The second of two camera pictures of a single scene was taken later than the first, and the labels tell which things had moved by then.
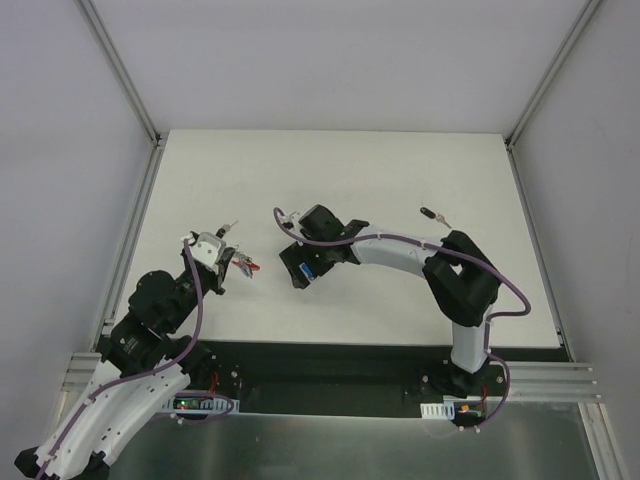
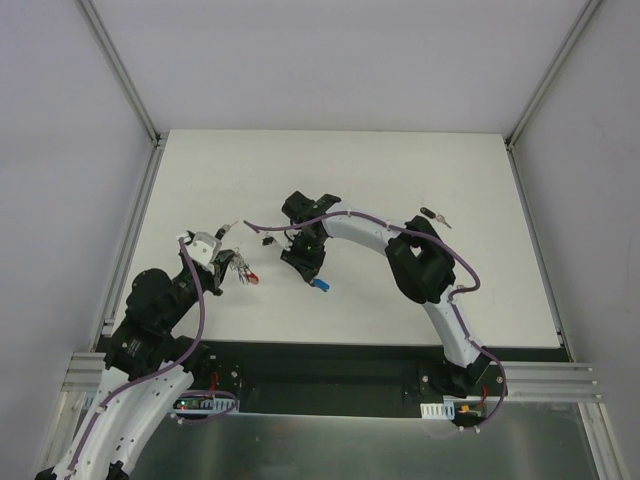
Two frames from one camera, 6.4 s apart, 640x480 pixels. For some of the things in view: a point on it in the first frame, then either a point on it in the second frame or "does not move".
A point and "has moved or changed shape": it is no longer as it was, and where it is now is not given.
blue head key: [308, 272] has moved or changed shape
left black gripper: [225, 260] does not move
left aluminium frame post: [112, 57] does not move
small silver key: [224, 229] does not move
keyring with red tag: [246, 263] has moved or changed shape
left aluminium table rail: [85, 363] does not move
